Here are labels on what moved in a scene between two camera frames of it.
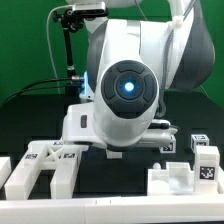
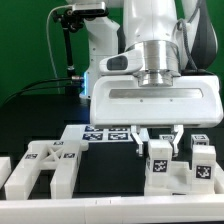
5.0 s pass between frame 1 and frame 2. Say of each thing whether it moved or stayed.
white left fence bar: stayed
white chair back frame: stayed
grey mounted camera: stayed
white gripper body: moved
